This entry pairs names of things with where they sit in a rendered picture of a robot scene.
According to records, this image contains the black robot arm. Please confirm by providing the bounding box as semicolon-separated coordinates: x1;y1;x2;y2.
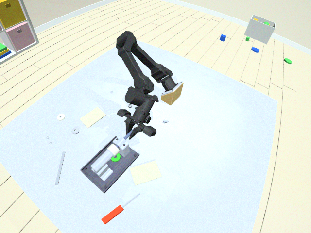
116;31;178;111

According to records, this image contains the green ring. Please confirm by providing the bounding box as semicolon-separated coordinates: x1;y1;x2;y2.
111;153;121;162

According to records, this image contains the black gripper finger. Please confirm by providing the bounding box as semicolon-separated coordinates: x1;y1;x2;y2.
129;127;142;140
124;120;135;135

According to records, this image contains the orange-handled screwdriver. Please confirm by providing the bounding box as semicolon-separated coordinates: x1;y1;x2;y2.
101;193;140;224

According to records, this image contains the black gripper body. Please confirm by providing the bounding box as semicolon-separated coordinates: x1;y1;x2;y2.
117;106;156;137

